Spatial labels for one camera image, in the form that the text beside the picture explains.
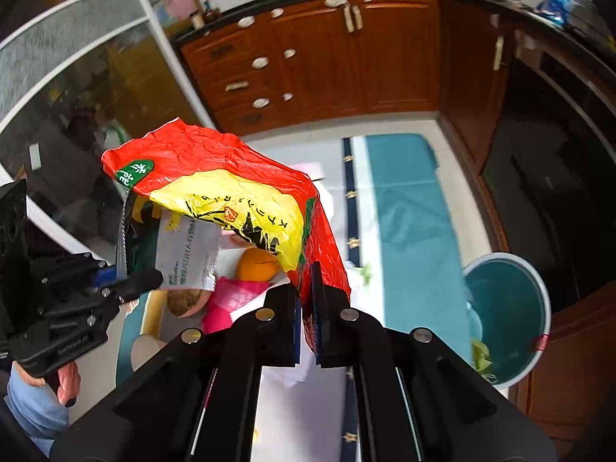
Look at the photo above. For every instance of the brown round fruit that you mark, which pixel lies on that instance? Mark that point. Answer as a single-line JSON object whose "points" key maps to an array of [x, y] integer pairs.
{"points": [[185, 302]]}

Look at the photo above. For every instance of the red yellow plastic bag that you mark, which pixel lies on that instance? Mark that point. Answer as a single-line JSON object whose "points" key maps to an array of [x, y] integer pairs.
{"points": [[216, 154]]}

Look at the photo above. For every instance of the blue plastic bin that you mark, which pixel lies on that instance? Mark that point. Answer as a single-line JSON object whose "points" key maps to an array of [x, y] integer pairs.
{"points": [[510, 308]]}

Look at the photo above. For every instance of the blue packet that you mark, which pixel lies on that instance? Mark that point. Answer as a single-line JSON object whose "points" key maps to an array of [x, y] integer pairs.
{"points": [[553, 7]]}

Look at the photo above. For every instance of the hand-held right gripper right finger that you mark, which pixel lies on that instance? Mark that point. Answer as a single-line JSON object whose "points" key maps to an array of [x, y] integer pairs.
{"points": [[316, 308]]}

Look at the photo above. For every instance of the person's left hand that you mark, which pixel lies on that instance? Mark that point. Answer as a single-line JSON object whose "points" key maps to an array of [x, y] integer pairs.
{"points": [[71, 378]]}

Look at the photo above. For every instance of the pink packet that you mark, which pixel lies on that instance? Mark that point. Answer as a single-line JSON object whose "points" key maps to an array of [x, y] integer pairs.
{"points": [[231, 298]]}

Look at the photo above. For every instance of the person's left forearm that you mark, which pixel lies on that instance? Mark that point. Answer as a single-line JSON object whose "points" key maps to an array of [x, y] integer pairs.
{"points": [[33, 414]]}

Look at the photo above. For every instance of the green white plastic bag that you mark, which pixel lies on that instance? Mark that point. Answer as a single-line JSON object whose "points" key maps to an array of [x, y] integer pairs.
{"points": [[114, 135]]}

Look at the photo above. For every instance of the green vegetable scrap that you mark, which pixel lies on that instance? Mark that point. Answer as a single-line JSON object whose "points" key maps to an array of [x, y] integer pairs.
{"points": [[481, 356]]}

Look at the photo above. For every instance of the glass sliding door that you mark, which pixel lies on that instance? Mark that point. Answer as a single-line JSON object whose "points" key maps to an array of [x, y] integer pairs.
{"points": [[72, 82]]}

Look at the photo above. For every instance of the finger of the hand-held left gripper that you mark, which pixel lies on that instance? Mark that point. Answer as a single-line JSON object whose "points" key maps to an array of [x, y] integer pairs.
{"points": [[139, 283], [103, 275]]}

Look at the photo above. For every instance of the teal floor mat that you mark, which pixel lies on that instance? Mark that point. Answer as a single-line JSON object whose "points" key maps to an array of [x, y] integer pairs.
{"points": [[409, 211]]}

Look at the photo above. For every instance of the built-in kitchen appliance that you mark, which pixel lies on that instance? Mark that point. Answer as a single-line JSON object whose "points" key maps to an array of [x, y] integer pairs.
{"points": [[553, 178]]}

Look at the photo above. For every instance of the wooden kitchen cabinet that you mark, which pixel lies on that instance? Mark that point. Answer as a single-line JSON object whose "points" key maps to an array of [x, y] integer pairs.
{"points": [[317, 57]]}

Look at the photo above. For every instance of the white paper packet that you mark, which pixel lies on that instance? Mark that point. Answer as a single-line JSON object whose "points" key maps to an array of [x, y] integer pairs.
{"points": [[187, 250]]}

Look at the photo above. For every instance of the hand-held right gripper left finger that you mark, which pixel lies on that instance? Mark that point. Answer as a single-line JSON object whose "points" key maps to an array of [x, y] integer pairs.
{"points": [[297, 327]]}

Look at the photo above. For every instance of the orange fruit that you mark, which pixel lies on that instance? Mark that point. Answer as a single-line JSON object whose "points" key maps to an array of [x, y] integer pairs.
{"points": [[257, 264]]}

